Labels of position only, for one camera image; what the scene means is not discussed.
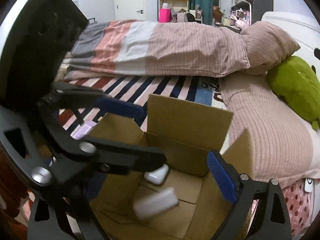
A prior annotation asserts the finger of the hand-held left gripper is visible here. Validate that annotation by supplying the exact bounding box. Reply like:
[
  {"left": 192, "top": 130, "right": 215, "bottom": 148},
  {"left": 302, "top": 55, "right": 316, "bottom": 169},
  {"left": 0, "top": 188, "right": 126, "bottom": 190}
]
[
  {"left": 0, "top": 102, "right": 167, "bottom": 200},
  {"left": 37, "top": 82, "right": 147, "bottom": 130}
]

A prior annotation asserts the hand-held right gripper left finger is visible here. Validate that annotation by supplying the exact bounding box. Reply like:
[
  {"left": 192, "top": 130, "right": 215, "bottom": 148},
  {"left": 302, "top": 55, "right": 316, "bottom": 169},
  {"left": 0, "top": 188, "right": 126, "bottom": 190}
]
[{"left": 27, "top": 197, "right": 108, "bottom": 240}]

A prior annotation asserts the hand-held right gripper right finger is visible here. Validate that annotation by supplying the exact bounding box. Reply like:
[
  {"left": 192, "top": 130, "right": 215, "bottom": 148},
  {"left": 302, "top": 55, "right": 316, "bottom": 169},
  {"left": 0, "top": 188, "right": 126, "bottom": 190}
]
[{"left": 207, "top": 150, "right": 292, "bottom": 240}]

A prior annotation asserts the white earbud case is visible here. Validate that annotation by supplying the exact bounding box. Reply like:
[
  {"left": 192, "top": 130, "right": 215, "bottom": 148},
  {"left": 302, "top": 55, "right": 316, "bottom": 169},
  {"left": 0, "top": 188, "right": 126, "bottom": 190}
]
[{"left": 144, "top": 164, "right": 170, "bottom": 186}]

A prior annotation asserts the white rectangular case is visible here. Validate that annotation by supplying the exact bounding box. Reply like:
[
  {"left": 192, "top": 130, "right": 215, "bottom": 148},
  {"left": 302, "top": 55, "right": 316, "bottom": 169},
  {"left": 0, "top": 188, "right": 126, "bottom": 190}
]
[{"left": 132, "top": 187, "right": 179, "bottom": 221}]

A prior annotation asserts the brown cardboard box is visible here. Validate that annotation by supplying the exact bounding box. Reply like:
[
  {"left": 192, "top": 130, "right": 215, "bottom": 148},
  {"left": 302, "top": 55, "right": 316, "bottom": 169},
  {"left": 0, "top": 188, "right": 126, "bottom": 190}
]
[{"left": 86, "top": 94, "right": 252, "bottom": 240}]

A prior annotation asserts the small purple box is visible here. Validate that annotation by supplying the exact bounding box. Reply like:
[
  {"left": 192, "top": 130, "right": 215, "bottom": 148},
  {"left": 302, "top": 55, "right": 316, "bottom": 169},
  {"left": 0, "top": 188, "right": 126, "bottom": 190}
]
[{"left": 71, "top": 121, "right": 97, "bottom": 140}]

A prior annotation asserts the beige striped pillow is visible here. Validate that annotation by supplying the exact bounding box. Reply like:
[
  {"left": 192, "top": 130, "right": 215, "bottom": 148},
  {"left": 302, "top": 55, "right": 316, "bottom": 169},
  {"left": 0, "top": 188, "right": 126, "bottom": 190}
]
[
  {"left": 240, "top": 21, "right": 300, "bottom": 75},
  {"left": 220, "top": 72, "right": 314, "bottom": 183}
]

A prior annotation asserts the striped pink grey duvet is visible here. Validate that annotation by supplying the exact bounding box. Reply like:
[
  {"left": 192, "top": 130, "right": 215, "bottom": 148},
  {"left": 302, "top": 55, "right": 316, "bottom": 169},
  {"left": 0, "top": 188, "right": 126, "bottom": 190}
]
[{"left": 61, "top": 20, "right": 250, "bottom": 80}]

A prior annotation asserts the dark red cloth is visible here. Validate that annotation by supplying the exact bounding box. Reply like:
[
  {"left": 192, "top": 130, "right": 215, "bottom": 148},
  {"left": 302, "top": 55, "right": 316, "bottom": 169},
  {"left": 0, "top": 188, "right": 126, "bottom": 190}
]
[{"left": 0, "top": 150, "right": 35, "bottom": 233}]

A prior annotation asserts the pink polka dot cloth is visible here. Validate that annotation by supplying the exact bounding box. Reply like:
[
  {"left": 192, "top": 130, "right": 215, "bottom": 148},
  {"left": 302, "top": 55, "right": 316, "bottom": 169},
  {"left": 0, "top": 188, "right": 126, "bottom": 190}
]
[{"left": 250, "top": 177, "right": 320, "bottom": 235}]

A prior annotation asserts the bright pink gift bag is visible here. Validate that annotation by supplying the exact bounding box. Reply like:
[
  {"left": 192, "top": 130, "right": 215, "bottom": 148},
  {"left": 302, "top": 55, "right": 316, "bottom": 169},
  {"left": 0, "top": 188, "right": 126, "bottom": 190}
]
[{"left": 159, "top": 8, "right": 172, "bottom": 23}]

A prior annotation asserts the white door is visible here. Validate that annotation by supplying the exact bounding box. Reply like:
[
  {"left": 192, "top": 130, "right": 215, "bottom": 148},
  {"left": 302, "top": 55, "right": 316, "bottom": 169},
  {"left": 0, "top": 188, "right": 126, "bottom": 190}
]
[{"left": 114, "top": 0, "right": 147, "bottom": 22}]

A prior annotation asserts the black desk chair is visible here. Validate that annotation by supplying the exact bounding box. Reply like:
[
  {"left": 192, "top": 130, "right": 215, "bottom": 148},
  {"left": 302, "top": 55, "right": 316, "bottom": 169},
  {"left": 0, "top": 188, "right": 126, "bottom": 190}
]
[{"left": 186, "top": 12, "right": 203, "bottom": 24}]

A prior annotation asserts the green plush toy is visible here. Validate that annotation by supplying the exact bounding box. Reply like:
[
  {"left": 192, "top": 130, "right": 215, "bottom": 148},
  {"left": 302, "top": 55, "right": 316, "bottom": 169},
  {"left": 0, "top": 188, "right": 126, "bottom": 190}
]
[{"left": 266, "top": 55, "right": 320, "bottom": 130}]

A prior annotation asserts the brown plush toy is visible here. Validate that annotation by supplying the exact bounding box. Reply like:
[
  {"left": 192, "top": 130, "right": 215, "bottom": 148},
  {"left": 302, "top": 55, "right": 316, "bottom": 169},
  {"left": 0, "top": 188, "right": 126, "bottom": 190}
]
[{"left": 212, "top": 6, "right": 224, "bottom": 24}]

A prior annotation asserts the pink plastic bag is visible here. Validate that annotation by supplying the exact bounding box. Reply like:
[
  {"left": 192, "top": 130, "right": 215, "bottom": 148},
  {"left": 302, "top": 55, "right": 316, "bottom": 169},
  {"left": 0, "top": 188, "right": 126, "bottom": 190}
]
[{"left": 231, "top": 9, "right": 250, "bottom": 28}]

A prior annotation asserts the white bed headboard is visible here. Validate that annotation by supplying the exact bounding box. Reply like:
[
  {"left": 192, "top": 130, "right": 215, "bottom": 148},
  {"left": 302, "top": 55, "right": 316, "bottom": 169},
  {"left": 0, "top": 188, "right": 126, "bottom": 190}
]
[{"left": 261, "top": 11, "right": 320, "bottom": 60}]

